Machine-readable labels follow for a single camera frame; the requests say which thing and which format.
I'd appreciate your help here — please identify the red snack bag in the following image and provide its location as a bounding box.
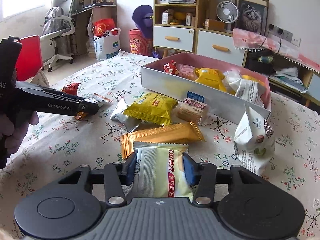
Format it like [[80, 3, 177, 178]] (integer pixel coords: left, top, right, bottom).
[[61, 83, 81, 96], [163, 60, 179, 75]]

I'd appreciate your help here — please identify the white orange snack packet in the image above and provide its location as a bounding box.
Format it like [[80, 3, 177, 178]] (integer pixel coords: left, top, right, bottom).
[[74, 93, 112, 120]]

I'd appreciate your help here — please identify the pale yellow cracker packet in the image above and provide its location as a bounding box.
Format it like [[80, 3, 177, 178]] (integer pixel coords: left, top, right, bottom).
[[130, 141, 193, 200]]

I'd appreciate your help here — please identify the gold long snack packet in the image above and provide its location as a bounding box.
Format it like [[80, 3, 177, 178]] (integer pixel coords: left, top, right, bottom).
[[120, 121, 205, 159]]

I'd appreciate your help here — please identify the silver foil snack packet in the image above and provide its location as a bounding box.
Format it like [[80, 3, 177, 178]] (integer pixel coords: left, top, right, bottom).
[[110, 99, 142, 133]]

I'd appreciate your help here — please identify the brown biscuit clear pack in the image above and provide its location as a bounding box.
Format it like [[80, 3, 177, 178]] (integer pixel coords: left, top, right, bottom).
[[175, 98, 209, 125]]

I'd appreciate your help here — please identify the yellow snack packet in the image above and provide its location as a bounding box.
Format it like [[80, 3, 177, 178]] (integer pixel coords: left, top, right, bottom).
[[124, 93, 178, 126]]

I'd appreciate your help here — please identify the white printed snack bag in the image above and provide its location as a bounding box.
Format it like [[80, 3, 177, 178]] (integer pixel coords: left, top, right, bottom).
[[223, 70, 266, 108]]

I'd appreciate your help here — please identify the yellow crimped snack bag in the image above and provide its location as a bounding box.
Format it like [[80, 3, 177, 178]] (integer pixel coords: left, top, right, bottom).
[[195, 68, 227, 92]]

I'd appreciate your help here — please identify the pink clear cookie pack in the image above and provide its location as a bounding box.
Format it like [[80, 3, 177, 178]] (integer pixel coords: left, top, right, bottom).
[[177, 64, 197, 81]]

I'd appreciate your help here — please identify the large yellow snack bag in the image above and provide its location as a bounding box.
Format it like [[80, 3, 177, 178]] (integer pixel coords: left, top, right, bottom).
[[242, 75, 265, 86]]

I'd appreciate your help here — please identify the left hand purple glove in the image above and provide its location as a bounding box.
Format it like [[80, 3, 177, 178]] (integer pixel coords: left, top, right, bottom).
[[1, 112, 39, 159]]

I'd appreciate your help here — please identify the red chair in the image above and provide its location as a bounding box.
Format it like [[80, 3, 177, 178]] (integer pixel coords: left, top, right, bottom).
[[16, 35, 43, 81]]

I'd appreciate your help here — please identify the floral tablecloth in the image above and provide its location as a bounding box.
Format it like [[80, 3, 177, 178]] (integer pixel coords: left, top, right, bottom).
[[1, 52, 319, 239]]

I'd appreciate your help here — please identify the white paper shopping bag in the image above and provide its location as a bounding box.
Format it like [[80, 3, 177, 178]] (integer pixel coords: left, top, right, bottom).
[[93, 28, 121, 60]]

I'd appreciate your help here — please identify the white office chair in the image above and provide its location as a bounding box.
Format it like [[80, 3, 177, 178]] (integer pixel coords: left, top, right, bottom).
[[40, 0, 75, 72]]

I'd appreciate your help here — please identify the red gift bag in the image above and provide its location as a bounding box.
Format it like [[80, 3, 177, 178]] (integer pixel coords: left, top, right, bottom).
[[92, 18, 116, 37]]

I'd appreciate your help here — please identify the red cylindrical tin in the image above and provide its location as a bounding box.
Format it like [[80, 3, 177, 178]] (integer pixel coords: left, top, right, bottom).
[[129, 29, 152, 56]]

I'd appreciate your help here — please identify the pink silver storage box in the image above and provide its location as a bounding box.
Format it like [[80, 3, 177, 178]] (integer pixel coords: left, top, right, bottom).
[[140, 51, 273, 125]]

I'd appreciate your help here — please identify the purple plush toy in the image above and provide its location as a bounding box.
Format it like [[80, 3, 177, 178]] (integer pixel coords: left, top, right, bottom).
[[132, 5, 161, 59]]

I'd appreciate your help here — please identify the pink floral cloth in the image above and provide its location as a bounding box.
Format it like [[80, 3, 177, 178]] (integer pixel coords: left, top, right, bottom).
[[233, 28, 319, 74]]

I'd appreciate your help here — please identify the wooden drawer cabinet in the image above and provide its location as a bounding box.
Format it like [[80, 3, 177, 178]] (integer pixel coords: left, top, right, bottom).
[[152, 0, 320, 106]]

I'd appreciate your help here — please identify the framed cat picture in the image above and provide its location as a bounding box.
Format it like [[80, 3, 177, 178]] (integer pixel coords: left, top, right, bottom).
[[234, 0, 269, 35]]

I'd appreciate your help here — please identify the white desk fan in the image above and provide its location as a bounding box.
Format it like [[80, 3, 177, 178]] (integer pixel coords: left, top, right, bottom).
[[209, 0, 239, 27]]

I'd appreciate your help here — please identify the wall power outlet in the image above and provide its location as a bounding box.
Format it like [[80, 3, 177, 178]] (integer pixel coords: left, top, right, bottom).
[[268, 24, 301, 47]]

